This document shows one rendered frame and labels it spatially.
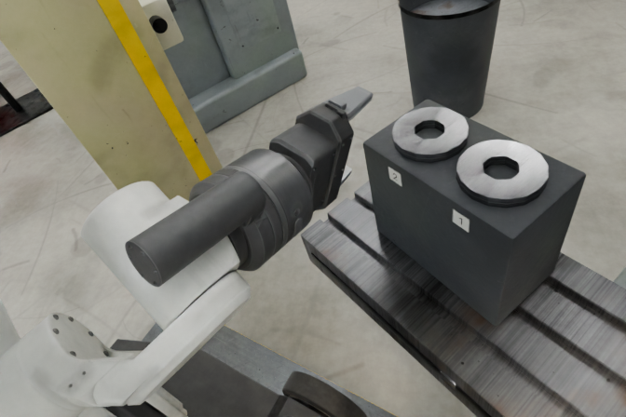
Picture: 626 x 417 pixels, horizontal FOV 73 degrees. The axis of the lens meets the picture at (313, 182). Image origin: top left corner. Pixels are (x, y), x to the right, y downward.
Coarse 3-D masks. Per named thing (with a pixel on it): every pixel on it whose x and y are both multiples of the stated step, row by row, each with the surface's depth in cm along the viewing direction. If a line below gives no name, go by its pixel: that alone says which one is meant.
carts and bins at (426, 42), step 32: (416, 0) 219; (448, 0) 218; (480, 0) 211; (416, 32) 197; (448, 32) 189; (480, 32) 191; (416, 64) 212; (448, 64) 201; (480, 64) 205; (416, 96) 229; (448, 96) 215; (480, 96) 222
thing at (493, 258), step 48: (384, 144) 53; (432, 144) 50; (480, 144) 48; (384, 192) 57; (432, 192) 47; (480, 192) 43; (528, 192) 42; (576, 192) 44; (432, 240) 54; (480, 240) 45; (528, 240) 43; (480, 288) 51; (528, 288) 53
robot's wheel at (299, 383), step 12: (300, 372) 94; (288, 384) 94; (300, 384) 92; (312, 384) 90; (324, 384) 90; (288, 396) 97; (300, 396) 90; (312, 396) 89; (324, 396) 89; (336, 396) 89; (324, 408) 87; (336, 408) 88; (348, 408) 89; (360, 408) 90
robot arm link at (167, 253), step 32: (128, 192) 30; (160, 192) 33; (192, 192) 35; (224, 192) 29; (256, 192) 31; (96, 224) 30; (128, 224) 29; (160, 224) 27; (192, 224) 27; (224, 224) 29; (256, 224) 33; (128, 256) 27; (160, 256) 25; (192, 256) 27; (224, 256) 31; (256, 256) 34; (128, 288) 30; (160, 288) 29; (192, 288) 29; (160, 320) 29
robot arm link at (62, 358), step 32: (224, 288) 29; (64, 320) 31; (192, 320) 28; (224, 320) 29; (32, 352) 27; (64, 352) 27; (96, 352) 31; (128, 352) 32; (160, 352) 27; (192, 352) 29; (64, 384) 26; (96, 384) 27; (128, 384) 27; (160, 384) 30
